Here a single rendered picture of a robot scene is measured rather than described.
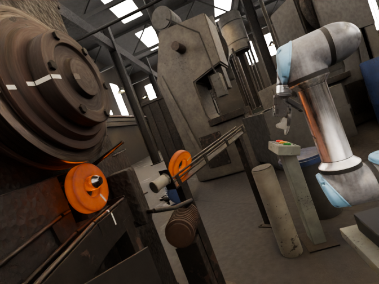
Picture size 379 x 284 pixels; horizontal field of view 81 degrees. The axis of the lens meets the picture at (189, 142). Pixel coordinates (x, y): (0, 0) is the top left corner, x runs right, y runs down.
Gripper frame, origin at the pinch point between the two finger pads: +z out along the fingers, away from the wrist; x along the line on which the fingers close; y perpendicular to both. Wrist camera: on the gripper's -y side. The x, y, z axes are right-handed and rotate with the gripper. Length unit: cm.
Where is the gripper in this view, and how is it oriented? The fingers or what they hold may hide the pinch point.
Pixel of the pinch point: (287, 132)
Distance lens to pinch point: 128.9
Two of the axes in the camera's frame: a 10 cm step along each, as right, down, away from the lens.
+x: -1.3, 1.1, -9.9
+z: 0.2, 9.9, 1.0
